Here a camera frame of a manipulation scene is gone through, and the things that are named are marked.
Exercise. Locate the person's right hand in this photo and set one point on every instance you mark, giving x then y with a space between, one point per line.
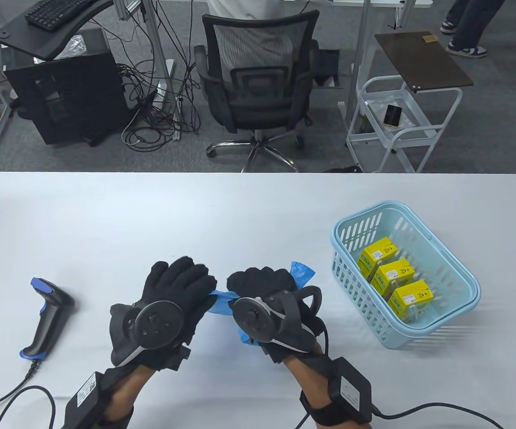
258 279

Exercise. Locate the person's left hand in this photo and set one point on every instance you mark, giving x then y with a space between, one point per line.
182 272

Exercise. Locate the blue plastic bag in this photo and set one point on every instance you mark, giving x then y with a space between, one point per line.
302 272

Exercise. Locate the yellow chrysanthemum tea package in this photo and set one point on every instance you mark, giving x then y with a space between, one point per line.
412 297
381 252
394 273

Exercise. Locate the black blue barcode scanner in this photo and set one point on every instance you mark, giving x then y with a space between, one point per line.
48 317

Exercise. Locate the person's left forearm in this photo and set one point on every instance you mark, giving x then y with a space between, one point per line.
133 389

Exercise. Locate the black white tracking controller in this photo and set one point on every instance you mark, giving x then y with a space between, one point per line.
251 317
157 324

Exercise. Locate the black wrist sensor box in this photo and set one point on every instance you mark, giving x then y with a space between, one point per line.
352 389
86 393

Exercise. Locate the black mesh office chair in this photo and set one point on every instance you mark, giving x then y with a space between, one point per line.
258 98

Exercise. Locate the light blue plastic basket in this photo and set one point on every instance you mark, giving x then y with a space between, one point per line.
459 286

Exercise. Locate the black computer tower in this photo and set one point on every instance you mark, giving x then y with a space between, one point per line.
74 98

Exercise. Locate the black smartphone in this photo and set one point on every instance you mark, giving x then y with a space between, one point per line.
392 115

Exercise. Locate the black open box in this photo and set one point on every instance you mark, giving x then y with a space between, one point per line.
327 62

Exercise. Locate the grey metal desk leg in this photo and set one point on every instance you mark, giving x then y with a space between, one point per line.
358 44
157 44

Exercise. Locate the clear plastic bag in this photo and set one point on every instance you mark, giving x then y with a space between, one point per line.
72 47

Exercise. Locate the white metal cart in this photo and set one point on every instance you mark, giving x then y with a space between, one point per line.
441 90

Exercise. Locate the black keyboard shelf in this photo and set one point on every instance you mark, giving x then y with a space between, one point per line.
39 44

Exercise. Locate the dark brown board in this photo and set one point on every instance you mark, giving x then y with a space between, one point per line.
423 62

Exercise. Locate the black keyboard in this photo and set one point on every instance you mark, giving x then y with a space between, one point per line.
57 11

